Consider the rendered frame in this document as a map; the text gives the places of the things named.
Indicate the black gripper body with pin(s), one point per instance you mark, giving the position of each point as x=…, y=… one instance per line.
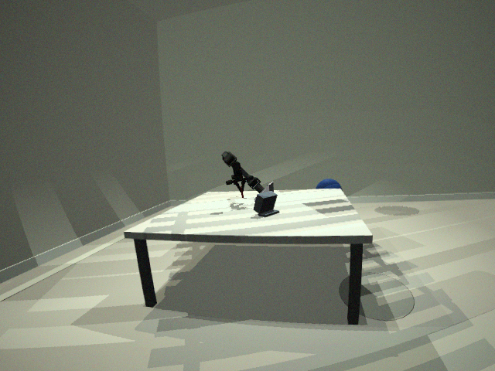
x=239, y=177

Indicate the dark grey square panel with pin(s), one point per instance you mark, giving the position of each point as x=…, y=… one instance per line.
x=265, y=203

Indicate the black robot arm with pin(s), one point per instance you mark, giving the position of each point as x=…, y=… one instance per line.
x=231, y=160

